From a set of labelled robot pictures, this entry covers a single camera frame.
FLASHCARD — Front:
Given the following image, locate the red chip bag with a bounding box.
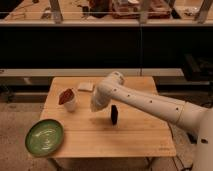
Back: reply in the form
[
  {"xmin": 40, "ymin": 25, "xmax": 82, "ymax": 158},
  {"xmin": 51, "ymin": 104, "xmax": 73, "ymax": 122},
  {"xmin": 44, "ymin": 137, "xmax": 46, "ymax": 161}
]
[{"xmin": 59, "ymin": 89, "xmax": 74, "ymax": 105}]

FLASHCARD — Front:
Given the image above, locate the green round plate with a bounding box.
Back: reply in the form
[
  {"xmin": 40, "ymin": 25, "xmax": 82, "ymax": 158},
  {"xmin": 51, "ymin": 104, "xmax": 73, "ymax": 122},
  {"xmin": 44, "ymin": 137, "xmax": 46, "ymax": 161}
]
[{"xmin": 25, "ymin": 119, "xmax": 64, "ymax": 157}]

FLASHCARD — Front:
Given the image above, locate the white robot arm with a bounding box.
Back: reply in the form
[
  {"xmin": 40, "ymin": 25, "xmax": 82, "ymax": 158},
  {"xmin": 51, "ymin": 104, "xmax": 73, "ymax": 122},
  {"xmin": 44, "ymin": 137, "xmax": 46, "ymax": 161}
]
[{"xmin": 91, "ymin": 71, "xmax": 213, "ymax": 171}]

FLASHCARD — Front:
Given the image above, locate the wooden folding table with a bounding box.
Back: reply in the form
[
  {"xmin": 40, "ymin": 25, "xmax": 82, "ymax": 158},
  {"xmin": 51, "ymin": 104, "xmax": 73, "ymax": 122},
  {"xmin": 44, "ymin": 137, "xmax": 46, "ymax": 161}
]
[{"xmin": 28, "ymin": 76, "xmax": 177, "ymax": 171}]

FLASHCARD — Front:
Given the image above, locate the white paper cup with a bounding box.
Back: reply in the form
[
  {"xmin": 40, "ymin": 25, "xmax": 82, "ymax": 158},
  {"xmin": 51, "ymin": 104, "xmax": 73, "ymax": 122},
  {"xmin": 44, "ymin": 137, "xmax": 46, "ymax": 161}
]
[{"xmin": 62, "ymin": 94, "xmax": 76, "ymax": 112}]

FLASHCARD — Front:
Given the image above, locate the black upright eraser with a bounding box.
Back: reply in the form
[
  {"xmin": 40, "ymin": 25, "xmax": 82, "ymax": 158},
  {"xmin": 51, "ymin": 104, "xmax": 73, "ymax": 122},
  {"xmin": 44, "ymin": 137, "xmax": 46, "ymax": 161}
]
[{"xmin": 111, "ymin": 105, "xmax": 118, "ymax": 125}]

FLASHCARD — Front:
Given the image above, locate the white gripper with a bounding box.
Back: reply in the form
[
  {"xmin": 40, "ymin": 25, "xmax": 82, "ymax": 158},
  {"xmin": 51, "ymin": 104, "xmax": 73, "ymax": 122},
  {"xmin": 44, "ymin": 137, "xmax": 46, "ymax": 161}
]
[{"xmin": 90, "ymin": 93, "xmax": 108, "ymax": 112}]

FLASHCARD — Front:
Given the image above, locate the black cable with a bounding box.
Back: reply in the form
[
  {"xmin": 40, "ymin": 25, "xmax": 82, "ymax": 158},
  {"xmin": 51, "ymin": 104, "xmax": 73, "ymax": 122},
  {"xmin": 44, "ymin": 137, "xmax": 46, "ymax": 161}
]
[{"xmin": 171, "ymin": 154, "xmax": 194, "ymax": 171}]

